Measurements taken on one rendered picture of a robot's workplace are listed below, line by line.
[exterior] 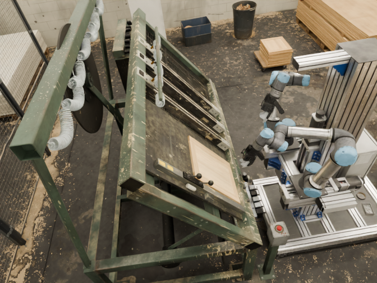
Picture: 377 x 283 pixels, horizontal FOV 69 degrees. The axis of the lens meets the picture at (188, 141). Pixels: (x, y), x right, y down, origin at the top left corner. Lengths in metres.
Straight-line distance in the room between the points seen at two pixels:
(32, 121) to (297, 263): 2.71
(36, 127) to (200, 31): 5.31
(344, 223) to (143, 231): 2.15
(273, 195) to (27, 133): 2.61
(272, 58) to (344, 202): 3.40
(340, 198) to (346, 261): 1.01
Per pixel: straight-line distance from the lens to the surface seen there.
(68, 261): 3.55
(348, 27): 5.62
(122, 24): 3.14
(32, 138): 1.31
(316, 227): 3.21
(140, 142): 1.59
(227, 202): 2.17
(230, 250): 2.33
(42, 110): 1.44
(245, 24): 6.44
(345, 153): 1.85
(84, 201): 3.86
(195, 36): 6.35
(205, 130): 2.51
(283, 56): 5.41
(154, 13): 5.72
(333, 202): 2.48
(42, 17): 7.59
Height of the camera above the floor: 2.95
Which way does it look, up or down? 46 degrees down
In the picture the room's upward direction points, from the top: 8 degrees counter-clockwise
